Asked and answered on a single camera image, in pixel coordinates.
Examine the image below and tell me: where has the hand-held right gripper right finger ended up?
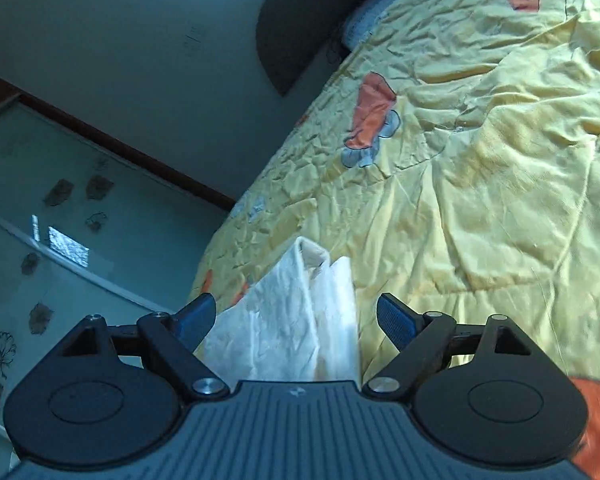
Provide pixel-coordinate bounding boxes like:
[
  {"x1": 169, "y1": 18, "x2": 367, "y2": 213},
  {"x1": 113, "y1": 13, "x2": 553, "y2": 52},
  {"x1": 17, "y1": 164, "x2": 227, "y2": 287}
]
[{"x1": 364, "y1": 293, "x2": 536, "y2": 402}]

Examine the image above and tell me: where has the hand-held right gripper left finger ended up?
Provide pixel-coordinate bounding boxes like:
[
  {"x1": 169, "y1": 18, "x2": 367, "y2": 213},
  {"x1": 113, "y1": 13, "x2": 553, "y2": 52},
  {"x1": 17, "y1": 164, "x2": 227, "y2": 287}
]
[{"x1": 62, "y1": 292, "x2": 230, "y2": 401}]

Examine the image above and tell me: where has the white towel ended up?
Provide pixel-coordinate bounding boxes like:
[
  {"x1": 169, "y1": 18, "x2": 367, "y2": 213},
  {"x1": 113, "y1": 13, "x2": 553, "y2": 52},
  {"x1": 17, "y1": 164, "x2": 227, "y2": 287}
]
[{"x1": 200, "y1": 236, "x2": 362, "y2": 382}]

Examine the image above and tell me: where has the flower decal wardrobe door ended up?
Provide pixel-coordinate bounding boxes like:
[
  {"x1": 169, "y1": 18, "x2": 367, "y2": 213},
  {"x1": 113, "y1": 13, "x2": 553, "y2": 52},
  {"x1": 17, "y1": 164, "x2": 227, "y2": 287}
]
[{"x1": 0, "y1": 71, "x2": 238, "y2": 468}]

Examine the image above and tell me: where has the yellow printed blanket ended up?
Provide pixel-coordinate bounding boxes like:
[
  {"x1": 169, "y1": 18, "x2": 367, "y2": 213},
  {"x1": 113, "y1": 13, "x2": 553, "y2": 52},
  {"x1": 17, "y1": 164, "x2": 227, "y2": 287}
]
[{"x1": 187, "y1": 0, "x2": 600, "y2": 480}]

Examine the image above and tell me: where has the dark headboard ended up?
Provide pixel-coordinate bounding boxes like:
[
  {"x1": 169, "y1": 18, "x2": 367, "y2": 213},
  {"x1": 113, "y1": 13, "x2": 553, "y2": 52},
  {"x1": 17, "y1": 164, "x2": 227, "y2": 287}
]
[{"x1": 255, "y1": 0, "x2": 398, "y2": 97}]

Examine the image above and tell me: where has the grey patterned pillow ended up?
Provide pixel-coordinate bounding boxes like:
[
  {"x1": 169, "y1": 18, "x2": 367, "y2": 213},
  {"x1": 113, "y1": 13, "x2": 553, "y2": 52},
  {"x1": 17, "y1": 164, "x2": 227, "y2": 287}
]
[{"x1": 341, "y1": 0, "x2": 423, "y2": 52}]

